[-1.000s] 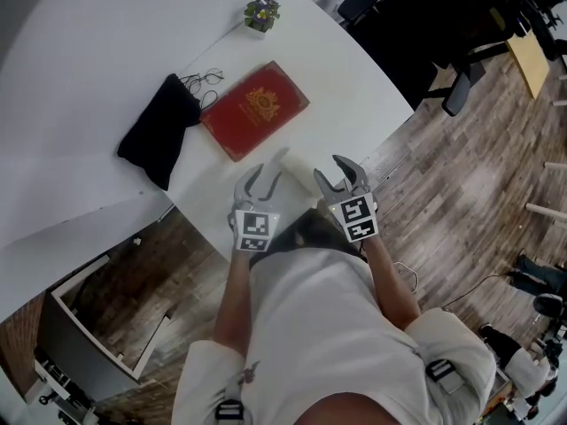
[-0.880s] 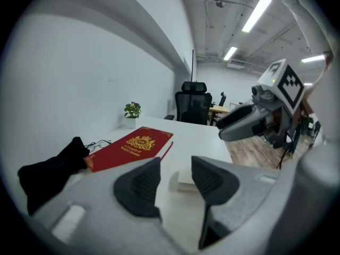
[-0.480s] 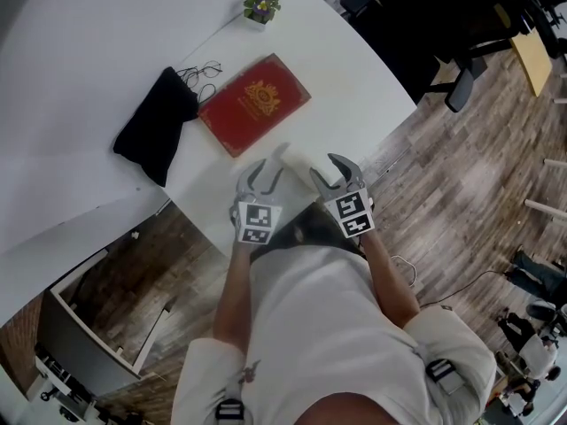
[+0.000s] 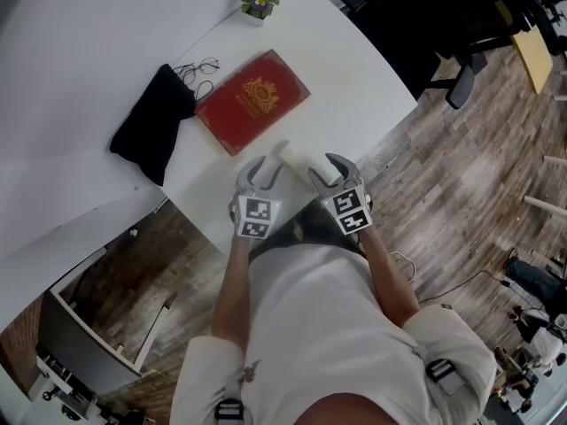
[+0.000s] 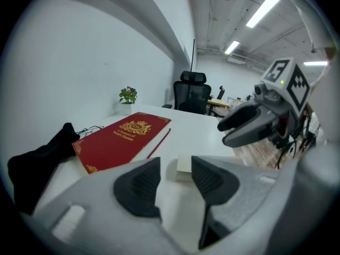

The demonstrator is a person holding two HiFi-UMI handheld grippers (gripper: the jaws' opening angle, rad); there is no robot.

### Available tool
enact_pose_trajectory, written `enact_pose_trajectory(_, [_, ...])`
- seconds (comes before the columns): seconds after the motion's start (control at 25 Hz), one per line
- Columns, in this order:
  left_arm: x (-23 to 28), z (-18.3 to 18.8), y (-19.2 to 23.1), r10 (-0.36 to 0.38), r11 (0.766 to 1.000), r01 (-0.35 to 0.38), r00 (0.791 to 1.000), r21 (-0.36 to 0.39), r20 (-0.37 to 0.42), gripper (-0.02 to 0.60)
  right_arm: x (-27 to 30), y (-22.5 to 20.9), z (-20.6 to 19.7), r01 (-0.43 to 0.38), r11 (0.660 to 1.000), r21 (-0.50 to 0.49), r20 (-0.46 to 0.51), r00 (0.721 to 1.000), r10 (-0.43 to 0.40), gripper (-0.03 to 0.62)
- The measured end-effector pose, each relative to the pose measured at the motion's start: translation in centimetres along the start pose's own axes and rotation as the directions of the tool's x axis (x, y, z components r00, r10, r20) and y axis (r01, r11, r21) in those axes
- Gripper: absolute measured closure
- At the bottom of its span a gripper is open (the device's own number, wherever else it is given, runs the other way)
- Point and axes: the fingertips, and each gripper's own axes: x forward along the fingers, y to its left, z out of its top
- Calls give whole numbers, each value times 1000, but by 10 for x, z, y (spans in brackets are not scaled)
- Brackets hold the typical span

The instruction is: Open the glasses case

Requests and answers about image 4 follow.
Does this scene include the grey harness strap with buckle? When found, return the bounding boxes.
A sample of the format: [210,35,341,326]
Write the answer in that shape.
[416,344,467,396]
[213,369,247,422]

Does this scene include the person's white shirt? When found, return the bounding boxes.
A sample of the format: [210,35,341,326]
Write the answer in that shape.
[169,243,498,425]

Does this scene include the white shelf unit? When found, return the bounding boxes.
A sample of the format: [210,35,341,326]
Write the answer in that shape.
[27,343,101,421]

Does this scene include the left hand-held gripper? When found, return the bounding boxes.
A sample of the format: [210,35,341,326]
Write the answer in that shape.
[229,155,287,239]

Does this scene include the small potted plant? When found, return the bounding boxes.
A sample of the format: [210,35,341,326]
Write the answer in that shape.
[239,0,282,28]

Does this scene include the black cloth pouch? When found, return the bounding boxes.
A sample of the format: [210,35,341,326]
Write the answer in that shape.
[108,62,198,188]

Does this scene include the person's right forearm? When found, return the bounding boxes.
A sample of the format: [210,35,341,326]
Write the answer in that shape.
[355,228,423,329]

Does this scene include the yellow desk with black base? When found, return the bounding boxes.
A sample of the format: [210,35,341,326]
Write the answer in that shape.
[509,26,555,95]

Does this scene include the white table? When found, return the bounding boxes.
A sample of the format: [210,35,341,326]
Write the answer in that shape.
[159,0,420,257]

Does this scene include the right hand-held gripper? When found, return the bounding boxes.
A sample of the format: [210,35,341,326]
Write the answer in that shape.
[307,151,373,237]

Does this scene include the white floor cable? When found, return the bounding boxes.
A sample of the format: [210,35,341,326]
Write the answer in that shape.
[389,250,418,283]

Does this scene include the red hardcover book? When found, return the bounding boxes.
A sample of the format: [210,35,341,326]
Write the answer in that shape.
[194,48,312,158]

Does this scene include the white-legged desk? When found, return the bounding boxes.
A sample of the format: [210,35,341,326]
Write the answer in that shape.
[523,154,567,219]

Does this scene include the person's dark trouser legs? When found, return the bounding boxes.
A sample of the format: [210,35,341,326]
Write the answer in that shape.
[249,201,362,257]

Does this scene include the black floor cable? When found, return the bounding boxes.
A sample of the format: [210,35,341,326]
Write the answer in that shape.
[416,269,511,303]

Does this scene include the thin wire-frame eyeglasses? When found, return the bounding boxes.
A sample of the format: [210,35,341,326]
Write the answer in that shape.
[169,56,223,102]

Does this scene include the black mesh office chair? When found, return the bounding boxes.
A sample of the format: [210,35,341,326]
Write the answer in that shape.
[338,0,540,111]

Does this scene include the person's left forearm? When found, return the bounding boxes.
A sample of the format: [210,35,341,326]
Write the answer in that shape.
[211,234,256,354]

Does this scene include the white rectangular case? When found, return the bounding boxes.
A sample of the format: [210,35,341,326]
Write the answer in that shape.
[264,138,322,185]

